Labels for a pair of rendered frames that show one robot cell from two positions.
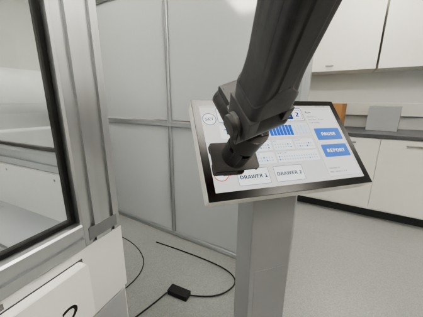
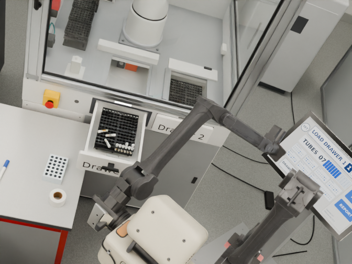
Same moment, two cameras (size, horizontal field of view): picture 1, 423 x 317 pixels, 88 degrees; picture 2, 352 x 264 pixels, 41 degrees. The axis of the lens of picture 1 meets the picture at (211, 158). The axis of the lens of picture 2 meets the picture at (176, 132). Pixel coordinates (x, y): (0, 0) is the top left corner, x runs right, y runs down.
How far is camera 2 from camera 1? 188 cm
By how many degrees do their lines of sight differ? 53
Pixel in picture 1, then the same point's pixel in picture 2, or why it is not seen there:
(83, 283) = (209, 133)
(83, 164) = (231, 106)
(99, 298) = (210, 141)
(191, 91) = not seen: outside the picture
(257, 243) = not seen: hidden behind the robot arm
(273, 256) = not seen: hidden behind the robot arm
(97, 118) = (245, 97)
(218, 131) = (301, 135)
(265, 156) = (304, 168)
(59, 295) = (202, 130)
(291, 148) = (323, 180)
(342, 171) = (331, 218)
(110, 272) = (218, 138)
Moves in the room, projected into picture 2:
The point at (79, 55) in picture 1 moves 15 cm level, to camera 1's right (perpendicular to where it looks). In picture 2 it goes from (249, 82) to (264, 107)
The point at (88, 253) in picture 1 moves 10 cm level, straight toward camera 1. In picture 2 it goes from (216, 127) to (206, 138)
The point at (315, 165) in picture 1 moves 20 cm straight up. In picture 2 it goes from (321, 199) to (345, 175)
